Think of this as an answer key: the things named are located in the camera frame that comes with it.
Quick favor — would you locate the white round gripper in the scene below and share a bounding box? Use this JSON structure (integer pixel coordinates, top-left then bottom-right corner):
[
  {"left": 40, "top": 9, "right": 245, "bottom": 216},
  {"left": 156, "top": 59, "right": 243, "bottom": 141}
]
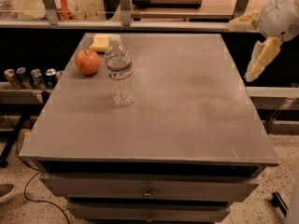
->
[{"left": 227, "top": 0, "right": 299, "bottom": 82}]

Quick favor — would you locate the red apple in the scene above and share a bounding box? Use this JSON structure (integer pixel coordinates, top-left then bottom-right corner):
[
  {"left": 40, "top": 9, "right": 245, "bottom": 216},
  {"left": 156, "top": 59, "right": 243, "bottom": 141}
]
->
[{"left": 75, "top": 49, "right": 100, "bottom": 76}]

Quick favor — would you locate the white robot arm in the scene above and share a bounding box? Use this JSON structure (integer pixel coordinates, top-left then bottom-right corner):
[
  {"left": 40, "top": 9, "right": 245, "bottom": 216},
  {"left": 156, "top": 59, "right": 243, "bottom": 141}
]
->
[{"left": 225, "top": 0, "right": 299, "bottom": 224}]

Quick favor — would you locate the grey drawer cabinet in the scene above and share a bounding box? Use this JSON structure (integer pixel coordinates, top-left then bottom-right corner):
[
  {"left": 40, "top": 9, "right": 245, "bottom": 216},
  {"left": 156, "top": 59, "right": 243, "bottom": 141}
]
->
[{"left": 20, "top": 34, "right": 278, "bottom": 224}]

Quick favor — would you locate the clear plastic water bottle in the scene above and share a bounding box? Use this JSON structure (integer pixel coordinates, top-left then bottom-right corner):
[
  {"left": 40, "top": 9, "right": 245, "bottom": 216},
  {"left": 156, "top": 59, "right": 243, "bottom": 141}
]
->
[{"left": 105, "top": 35, "right": 134, "bottom": 106}]

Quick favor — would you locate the yellow sponge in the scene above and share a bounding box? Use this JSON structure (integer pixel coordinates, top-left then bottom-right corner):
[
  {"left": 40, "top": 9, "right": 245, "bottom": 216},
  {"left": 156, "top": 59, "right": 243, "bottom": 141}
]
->
[{"left": 90, "top": 34, "right": 110, "bottom": 53}]

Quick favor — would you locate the black bar on floor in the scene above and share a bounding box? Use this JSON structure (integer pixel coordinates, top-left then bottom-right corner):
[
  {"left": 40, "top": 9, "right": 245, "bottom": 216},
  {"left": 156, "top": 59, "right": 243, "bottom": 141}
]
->
[{"left": 272, "top": 191, "right": 288, "bottom": 217}]

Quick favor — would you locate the orange white bag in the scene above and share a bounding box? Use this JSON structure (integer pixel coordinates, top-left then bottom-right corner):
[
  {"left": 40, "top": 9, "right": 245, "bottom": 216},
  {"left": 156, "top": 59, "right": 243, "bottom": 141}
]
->
[{"left": 54, "top": 0, "right": 87, "bottom": 21}]

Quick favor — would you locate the red drink can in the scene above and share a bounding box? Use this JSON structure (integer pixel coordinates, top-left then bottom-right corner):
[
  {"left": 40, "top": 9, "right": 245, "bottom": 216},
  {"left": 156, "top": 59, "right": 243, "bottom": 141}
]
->
[{"left": 55, "top": 70, "right": 64, "bottom": 81}]

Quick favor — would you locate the dark drink can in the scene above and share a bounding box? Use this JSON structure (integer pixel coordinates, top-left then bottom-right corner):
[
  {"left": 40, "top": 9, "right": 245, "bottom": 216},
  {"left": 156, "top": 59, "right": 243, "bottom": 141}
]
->
[{"left": 45, "top": 68, "right": 57, "bottom": 88}]

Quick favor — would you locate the green drink can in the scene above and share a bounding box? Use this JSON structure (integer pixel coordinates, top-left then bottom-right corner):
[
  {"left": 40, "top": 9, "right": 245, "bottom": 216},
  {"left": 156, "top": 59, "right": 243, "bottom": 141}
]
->
[{"left": 31, "top": 69, "right": 46, "bottom": 90}]

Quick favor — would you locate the upper grey drawer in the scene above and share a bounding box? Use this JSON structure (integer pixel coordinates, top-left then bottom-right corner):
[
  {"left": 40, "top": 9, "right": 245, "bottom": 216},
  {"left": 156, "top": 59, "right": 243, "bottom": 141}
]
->
[{"left": 40, "top": 173, "right": 258, "bottom": 203}]

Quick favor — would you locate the grey drawer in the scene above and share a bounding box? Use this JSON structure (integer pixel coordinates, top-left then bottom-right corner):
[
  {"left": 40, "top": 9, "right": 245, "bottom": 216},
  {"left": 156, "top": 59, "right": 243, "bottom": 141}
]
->
[
  {"left": 40, "top": 173, "right": 258, "bottom": 203},
  {"left": 67, "top": 203, "right": 230, "bottom": 223}
]

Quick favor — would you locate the lower grey drawer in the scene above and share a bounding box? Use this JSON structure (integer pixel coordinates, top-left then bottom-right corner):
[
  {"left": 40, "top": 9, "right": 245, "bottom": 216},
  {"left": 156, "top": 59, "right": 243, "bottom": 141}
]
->
[{"left": 67, "top": 203, "right": 230, "bottom": 223}]

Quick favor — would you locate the black table leg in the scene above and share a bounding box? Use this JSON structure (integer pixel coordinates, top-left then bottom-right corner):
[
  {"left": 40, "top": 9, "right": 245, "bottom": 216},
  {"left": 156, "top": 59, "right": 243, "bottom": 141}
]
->
[{"left": 0, "top": 111, "right": 29, "bottom": 168}]

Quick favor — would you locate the orange drink can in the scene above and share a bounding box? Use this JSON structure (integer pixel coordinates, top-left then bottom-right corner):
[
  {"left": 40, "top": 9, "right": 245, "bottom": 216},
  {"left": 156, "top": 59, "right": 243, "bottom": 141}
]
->
[{"left": 4, "top": 68, "right": 21, "bottom": 90}]

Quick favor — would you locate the shoe tip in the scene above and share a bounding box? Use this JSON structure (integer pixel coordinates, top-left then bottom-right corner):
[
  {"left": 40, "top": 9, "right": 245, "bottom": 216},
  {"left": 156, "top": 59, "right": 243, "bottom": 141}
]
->
[{"left": 0, "top": 184, "right": 15, "bottom": 203}]

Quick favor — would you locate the right metal bracket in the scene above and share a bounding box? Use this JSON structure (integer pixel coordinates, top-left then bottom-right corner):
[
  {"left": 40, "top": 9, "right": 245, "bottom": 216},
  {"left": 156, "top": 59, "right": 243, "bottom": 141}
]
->
[{"left": 232, "top": 0, "right": 249, "bottom": 19}]

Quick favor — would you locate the metal bracket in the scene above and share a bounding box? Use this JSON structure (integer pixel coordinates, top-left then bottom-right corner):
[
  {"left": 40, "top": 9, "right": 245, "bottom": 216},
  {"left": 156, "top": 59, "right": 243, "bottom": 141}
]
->
[
  {"left": 120, "top": 0, "right": 132, "bottom": 26},
  {"left": 42, "top": 0, "right": 60, "bottom": 25},
  {"left": 232, "top": 0, "right": 249, "bottom": 19}
]

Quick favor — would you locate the middle metal bracket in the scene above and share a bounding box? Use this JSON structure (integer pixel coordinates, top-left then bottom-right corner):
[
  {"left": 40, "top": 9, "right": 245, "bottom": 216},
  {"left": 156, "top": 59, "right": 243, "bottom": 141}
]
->
[{"left": 120, "top": 0, "right": 132, "bottom": 26}]

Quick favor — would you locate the left metal bracket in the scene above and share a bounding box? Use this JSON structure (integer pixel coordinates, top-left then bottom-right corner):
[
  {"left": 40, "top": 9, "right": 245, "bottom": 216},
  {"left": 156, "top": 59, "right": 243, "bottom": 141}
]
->
[{"left": 42, "top": 0, "right": 60, "bottom": 25}]

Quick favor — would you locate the black floor cable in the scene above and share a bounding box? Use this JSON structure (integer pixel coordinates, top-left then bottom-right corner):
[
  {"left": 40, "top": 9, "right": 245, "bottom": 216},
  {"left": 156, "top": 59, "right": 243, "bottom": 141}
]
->
[{"left": 15, "top": 140, "right": 71, "bottom": 224}]

